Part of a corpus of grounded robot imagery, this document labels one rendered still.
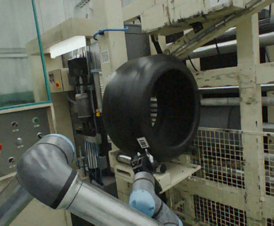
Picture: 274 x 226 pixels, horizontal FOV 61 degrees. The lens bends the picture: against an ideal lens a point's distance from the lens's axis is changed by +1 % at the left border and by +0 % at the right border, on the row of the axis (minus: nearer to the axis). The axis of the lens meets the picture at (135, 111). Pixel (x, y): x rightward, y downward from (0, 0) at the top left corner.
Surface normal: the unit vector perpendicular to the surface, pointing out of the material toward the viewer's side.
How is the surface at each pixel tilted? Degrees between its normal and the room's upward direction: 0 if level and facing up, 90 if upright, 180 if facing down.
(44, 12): 90
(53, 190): 77
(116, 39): 90
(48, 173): 54
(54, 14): 90
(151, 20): 90
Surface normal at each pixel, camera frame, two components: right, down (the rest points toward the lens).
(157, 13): -0.72, 0.18
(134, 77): -0.43, -0.45
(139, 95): -0.06, -0.16
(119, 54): 0.69, 0.02
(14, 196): 0.01, 0.04
